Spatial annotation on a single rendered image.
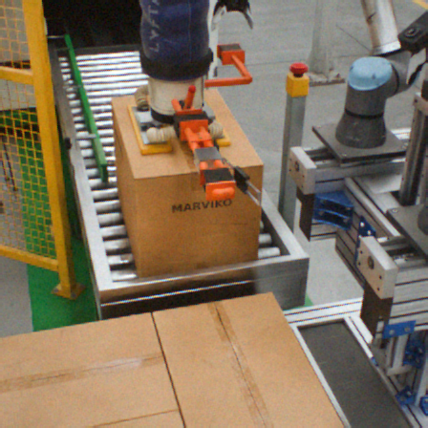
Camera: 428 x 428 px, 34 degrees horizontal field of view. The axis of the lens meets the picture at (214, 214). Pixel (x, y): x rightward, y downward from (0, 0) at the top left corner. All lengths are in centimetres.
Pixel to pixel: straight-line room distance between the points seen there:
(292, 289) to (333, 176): 49
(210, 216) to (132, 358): 50
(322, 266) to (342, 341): 76
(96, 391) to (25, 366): 23
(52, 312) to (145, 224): 103
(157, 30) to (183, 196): 50
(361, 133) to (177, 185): 56
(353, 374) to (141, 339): 80
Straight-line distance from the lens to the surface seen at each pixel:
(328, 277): 325
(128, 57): 412
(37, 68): 263
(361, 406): 242
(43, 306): 311
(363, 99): 204
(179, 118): 207
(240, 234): 226
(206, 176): 175
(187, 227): 219
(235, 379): 198
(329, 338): 263
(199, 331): 212
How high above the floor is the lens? 198
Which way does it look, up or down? 33 degrees down
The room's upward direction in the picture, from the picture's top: 1 degrees clockwise
